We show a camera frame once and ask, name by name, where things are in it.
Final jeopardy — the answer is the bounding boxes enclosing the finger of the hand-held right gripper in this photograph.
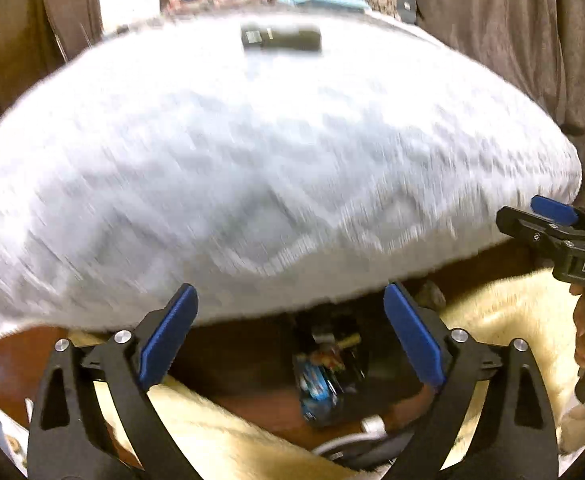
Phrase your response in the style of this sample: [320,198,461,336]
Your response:
[496,206,565,253]
[531,195,585,237]

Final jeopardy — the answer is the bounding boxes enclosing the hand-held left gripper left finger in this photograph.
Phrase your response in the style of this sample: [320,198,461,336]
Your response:
[26,282,200,480]

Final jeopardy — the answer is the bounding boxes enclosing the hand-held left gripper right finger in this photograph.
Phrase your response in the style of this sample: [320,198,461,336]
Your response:
[383,282,558,480]

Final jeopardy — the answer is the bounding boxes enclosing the blue wipes packet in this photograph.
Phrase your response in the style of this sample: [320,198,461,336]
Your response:
[297,364,344,422]

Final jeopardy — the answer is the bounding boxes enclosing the person's right hand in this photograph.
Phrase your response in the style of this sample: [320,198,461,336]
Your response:
[569,282,585,372]

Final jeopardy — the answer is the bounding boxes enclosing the yellow fluffy cloth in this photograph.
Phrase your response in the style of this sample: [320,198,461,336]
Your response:
[439,267,585,467]
[95,374,369,480]

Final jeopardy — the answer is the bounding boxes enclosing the white power plug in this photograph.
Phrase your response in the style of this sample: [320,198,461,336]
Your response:
[361,416,388,437]

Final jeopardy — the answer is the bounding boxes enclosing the brown curtain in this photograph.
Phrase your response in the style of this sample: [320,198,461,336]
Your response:
[366,0,585,203]

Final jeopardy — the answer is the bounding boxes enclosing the grey-blue plush blanket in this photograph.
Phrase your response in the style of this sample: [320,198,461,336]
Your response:
[0,12,584,339]

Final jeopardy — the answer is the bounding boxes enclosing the blue pillow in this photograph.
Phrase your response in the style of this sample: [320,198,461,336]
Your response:
[276,0,371,14]

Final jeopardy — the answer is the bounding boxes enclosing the brown wooden wardrobe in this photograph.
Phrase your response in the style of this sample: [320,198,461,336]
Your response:
[0,0,104,128]

